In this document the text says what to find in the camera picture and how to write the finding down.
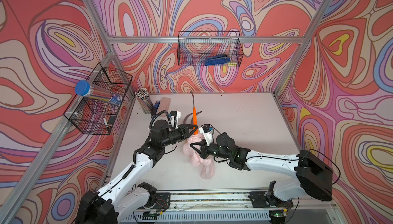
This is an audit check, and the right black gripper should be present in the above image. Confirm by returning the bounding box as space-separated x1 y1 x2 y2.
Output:
190 138 231 160

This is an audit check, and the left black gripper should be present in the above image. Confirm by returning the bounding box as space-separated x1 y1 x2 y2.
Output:
159 125 198 149

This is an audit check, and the orange handled sickle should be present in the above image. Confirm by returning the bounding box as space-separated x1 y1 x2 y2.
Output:
190 91 198 125

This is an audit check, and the pink rag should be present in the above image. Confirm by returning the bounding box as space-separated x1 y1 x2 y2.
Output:
182 134 215 180

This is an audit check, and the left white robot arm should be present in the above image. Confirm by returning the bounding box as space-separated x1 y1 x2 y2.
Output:
74 120 198 224

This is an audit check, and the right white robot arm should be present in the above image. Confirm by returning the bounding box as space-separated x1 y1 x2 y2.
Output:
190 132 333 201

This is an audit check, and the pink case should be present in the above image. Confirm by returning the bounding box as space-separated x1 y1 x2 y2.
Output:
157 97 171 113

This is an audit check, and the blue stapler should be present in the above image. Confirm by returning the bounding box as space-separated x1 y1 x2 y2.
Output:
150 101 161 118

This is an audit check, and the cup of pencils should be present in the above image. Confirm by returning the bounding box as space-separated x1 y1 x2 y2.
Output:
135 88 154 114

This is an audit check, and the blue tool in basket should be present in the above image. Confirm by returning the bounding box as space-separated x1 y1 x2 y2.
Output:
204 55 230 66

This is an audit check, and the yellow item in basket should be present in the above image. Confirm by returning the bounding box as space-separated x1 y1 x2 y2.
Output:
227 62 238 67

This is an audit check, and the clear tube blue cap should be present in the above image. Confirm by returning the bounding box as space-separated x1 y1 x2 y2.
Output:
74 80 122 106

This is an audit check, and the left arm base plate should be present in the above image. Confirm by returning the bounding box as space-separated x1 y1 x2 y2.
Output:
138 192 171 212

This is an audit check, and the aluminium rail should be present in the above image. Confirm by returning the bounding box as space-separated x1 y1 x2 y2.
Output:
119 190 344 224

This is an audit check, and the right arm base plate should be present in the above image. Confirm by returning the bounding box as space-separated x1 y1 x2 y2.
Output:
248 191 294 210

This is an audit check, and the black wire basket back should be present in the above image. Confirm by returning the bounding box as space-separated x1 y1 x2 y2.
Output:
177 29 244 66

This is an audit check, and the black wire basket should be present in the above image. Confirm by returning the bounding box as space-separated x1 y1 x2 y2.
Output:
177 29 244 66
63 63 133 136

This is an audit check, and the black wire basket left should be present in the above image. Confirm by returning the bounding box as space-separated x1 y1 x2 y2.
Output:
63 63 133 136

